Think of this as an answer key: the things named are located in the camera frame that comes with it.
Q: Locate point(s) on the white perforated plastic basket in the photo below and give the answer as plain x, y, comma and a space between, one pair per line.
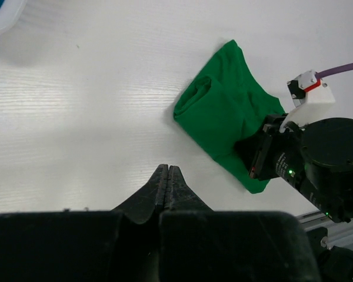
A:
10, 12

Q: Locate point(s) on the aluminium frame rail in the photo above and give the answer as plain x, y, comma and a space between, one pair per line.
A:
326, 226

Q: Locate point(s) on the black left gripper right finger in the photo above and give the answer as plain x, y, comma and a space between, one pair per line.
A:
204, 245

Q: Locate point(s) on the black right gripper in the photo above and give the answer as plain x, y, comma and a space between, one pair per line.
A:
315, 159

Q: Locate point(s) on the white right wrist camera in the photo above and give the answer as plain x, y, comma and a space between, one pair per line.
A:
312, 98

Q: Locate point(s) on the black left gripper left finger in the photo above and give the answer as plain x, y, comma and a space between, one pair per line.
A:
106, 245

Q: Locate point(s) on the green t shirt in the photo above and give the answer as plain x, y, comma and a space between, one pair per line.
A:
225, 104

